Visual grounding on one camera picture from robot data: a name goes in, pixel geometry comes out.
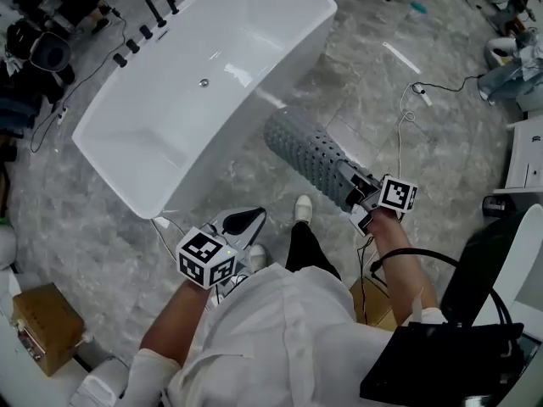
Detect person's left forearm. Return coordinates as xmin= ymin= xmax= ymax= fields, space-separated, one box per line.
xmin=138 ymin=277 xmax=214 ymax=369

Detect large cardboard box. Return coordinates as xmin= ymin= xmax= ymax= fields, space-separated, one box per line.
xmin=11 ymin=282 xmax=87 ymax=377

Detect person's black trousers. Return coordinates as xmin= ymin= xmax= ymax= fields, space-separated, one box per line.
xmin=284 ymin=220 xmax=343 ymax=282

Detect person's white shoe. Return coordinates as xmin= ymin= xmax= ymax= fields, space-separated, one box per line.
xmin=247 ymin=243 xmax=269 ymax=276
xmin=293 ymin=193 xmax=315 ymax=225

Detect white bin with dark opening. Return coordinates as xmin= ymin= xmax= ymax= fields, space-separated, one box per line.
xmin=28 ymin=31 xmax=73 ymax=73

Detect grey marble floor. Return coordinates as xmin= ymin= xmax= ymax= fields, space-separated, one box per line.
xmin=0 ymin=0 xmax=543 ymax=381

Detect white bathtub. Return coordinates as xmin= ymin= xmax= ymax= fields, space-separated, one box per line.
xmin=70 ymin=0 xmax=339 ymax=220

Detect small cardboard box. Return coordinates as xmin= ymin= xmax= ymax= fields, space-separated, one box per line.
xmin=349 ymin=276 xmax=400 ymax=331

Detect white cable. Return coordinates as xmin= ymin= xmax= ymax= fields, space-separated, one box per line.
xmin=395 ymin=81 xmax=426 ymax=178

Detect white cabinet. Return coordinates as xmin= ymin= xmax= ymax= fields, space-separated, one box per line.
xmin=492 ymin=115 xmax=543 ymax=196

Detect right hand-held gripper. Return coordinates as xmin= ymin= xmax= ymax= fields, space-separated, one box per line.
xmin=336 ymin=159 xmax=419 ymax=237

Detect long black cable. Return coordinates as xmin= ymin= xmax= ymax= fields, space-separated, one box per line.
xmin=29 ymin=13 xmax=129 ymax=154

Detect black flat case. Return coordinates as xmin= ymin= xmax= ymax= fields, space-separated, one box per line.
xmin=358 ymin=321 xmax=526 ymax=403

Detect white toilet with black lid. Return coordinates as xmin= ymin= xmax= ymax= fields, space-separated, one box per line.
xmin=439 ymin=203 xmax=543 ymax=355

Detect person's white shirt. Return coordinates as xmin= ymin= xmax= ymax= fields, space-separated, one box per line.
xmin=126 ymin=264 xmax=449 ymax=407

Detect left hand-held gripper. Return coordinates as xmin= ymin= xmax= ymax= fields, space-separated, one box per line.
xmin=175 ymin=206 xmax=269 ymax=291

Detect thick black cable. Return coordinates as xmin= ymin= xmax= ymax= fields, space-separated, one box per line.
xmin=367 ymin=247 xmax=515 ymax=326

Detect white flat strip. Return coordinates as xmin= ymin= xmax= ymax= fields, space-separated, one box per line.
xmin=381 ymin=41 xmax=423 ymax=75

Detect grey perforated bath mat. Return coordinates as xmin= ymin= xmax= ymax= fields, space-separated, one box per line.
xmin=262 ymin=105 xmax=362 ymax=212

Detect white power adapter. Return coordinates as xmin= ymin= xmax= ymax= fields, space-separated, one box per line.
xmin=411 ymin=82 xmax=433 ymax=107

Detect thin black cable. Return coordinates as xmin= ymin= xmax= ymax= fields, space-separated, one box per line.
xmin=413 ymin=73 xmax=485 ymax=95

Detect black bathtub faucet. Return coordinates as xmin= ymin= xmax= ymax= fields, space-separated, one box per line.
xmin=144 ymin=0 xmax=181 ymax=29

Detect person's right forearm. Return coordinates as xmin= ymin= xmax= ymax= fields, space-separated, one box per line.
xmin=366 ymin=209 xmax=439 ymax=326

